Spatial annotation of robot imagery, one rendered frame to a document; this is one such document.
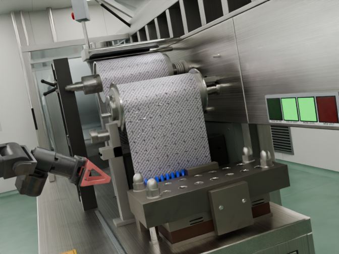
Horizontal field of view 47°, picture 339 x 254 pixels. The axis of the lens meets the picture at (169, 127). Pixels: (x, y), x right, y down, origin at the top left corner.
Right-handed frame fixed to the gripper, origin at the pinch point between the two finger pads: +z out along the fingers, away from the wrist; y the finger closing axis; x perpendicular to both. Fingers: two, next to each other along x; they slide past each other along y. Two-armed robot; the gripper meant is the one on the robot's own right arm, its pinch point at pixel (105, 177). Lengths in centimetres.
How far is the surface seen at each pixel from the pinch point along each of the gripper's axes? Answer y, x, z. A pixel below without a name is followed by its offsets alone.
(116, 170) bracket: -8.0, 2.3, 4.3
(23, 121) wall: -556, -4, -33
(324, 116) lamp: 41, 28, 30
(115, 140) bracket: -7.1, 10.6, 1.0
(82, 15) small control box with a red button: -57, 55, -18
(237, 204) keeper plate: 21.7, 4.8, 28.8
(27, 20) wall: -553, 150, -79
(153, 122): 0.3, 18.7, 8.1
